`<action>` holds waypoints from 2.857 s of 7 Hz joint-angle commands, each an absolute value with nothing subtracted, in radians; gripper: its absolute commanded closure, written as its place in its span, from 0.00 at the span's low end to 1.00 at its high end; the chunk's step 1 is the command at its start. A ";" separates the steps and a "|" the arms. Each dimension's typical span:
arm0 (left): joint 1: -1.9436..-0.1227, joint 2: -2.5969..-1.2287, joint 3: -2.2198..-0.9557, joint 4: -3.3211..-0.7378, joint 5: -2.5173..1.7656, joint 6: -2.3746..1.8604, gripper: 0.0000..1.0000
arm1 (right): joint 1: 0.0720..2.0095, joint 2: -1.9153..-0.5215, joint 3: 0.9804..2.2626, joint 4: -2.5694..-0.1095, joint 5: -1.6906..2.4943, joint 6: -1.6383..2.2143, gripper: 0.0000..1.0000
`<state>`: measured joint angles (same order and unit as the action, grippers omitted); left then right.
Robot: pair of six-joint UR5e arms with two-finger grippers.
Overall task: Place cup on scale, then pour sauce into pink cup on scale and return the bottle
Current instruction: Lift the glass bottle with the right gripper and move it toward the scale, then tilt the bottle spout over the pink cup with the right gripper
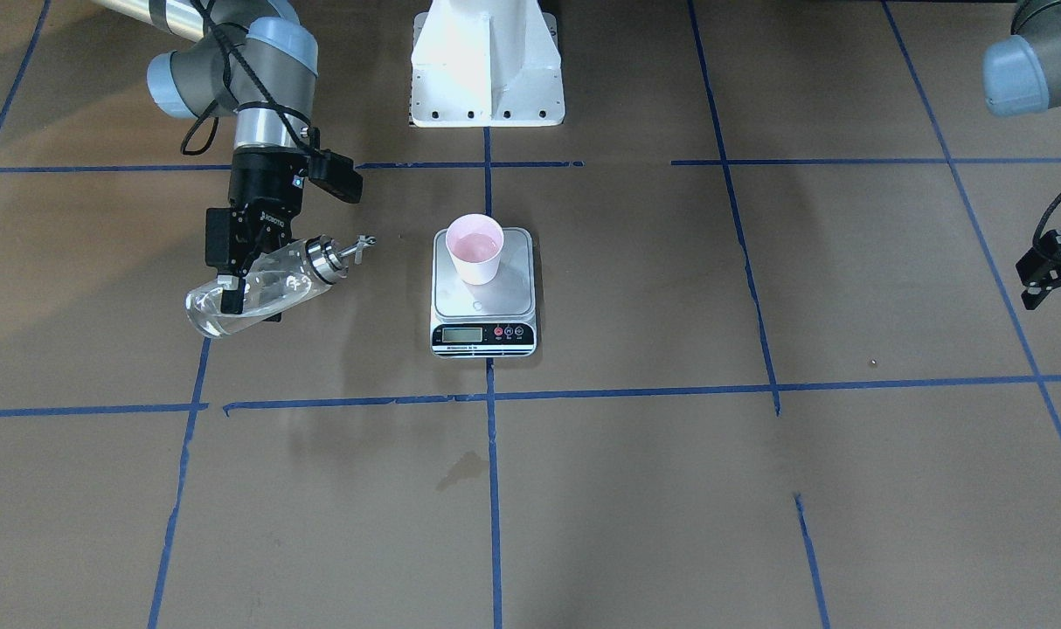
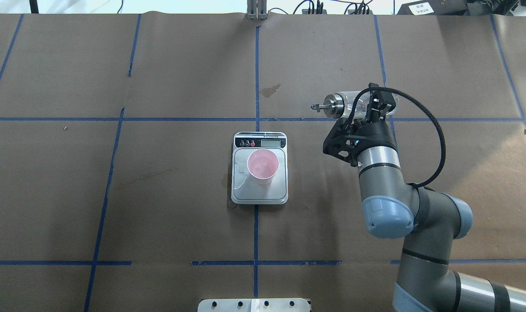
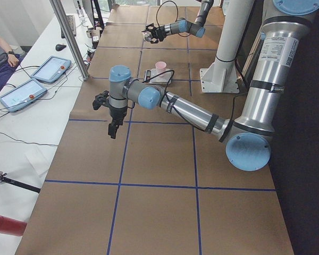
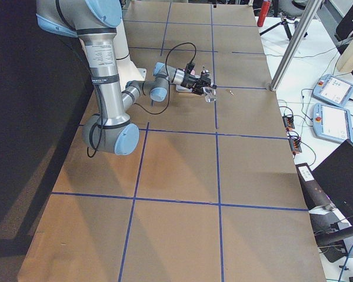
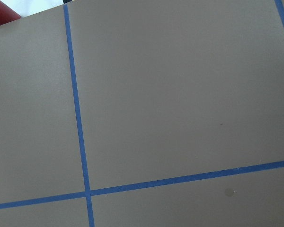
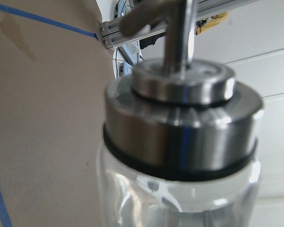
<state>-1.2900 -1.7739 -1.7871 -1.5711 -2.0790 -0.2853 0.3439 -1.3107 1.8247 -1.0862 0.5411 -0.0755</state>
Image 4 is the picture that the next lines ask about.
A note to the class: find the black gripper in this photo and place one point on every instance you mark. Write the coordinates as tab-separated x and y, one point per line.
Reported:
190	81

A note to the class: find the black device with label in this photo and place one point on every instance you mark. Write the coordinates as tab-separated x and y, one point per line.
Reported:
315	197

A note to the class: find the black monitor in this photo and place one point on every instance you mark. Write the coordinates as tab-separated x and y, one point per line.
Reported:
335	176

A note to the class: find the blue teach pendant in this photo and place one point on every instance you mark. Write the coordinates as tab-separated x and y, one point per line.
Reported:
332	123
333	90

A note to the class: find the black tripod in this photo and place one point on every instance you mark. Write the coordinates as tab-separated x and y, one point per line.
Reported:
285	23

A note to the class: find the black camera box on wrist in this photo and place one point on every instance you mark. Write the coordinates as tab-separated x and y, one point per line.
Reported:
189	67

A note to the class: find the orange black connector block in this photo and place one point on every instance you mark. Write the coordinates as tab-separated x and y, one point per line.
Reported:
288	121

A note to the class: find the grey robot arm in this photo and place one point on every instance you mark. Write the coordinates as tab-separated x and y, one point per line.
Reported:
117	82

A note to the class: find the near blue teach pendant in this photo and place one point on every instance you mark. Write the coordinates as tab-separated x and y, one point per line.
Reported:
332	123

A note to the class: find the aluminium frame post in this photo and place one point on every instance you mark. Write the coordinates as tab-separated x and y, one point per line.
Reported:
308	15

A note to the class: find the far blue teach pendant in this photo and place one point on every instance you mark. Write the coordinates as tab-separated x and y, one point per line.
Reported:
333	90

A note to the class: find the red cylinder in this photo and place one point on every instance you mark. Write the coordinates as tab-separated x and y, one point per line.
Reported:
263	12

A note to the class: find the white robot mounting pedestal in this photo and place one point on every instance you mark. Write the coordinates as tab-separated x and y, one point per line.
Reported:
126	68

